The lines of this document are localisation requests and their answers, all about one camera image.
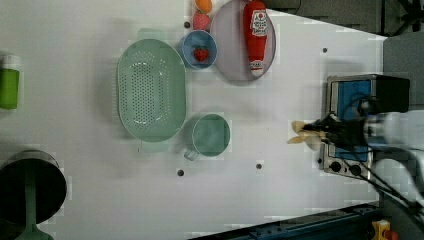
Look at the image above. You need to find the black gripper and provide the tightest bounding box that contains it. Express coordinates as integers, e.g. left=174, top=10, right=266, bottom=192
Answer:
left=303, top=115, right=366, bottom=150

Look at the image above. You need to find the peeled banana toy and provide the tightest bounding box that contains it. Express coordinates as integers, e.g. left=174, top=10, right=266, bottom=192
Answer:
left=287, top=121, right=326, bottom=151

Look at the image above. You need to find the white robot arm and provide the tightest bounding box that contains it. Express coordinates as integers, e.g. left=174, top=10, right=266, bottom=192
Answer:
left=291, top=110, right=423, bottom=153

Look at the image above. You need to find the green mug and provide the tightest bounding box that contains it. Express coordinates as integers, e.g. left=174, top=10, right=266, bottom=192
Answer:
left=184, top=114, right=231, bottom=161

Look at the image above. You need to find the pink round plate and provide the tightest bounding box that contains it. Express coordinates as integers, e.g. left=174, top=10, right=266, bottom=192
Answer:
left=210, top=0, right=276, bottom=81

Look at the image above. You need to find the yellow clamp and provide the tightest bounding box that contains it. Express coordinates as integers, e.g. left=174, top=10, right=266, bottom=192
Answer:
left=371, top=220, right=399, bottom=240

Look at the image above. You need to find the red ketchup bottle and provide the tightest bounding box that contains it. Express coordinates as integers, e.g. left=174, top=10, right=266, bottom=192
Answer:
left=243, top=0, right=268, bottom=77

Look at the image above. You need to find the red strawberry toy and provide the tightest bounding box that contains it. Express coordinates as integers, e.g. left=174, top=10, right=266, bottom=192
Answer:
left=193, top=48, right=209, bottom=62

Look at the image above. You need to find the blue bowl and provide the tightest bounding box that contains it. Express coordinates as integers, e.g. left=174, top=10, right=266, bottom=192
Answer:
left=179, top=30, right=218, bottom=69

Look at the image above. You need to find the pink toy fruit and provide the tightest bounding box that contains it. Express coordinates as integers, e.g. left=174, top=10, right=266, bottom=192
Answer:
left=193, top=12, right=211, bottom=30

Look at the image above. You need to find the orange toy fruit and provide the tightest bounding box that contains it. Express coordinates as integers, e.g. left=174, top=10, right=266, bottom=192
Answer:
left=195, top=0, right=213, bottom=14

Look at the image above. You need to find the green oval colander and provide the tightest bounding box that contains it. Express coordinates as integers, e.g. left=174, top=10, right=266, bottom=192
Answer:
left=116, top=28, right=186, bottom=153

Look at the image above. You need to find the black pot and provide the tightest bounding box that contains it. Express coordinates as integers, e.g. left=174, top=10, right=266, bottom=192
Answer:
left=0, top=150, right=67, bottom=226

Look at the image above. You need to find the green ladle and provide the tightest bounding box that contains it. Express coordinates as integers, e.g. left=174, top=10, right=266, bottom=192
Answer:
left=15, top=162, right=54, bottom=240

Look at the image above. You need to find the green bottle white cap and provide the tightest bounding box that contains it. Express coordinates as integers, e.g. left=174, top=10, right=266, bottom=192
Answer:
left=0, top=55, right=21, bottom=110

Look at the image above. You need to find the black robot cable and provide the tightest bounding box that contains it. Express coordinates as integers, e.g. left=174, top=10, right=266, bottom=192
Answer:
left=339, top=146, right=424, bottom=221

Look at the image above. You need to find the blue metal frame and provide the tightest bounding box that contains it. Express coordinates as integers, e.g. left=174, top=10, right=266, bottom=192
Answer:
left=190, top=204, right=382, bottom=240

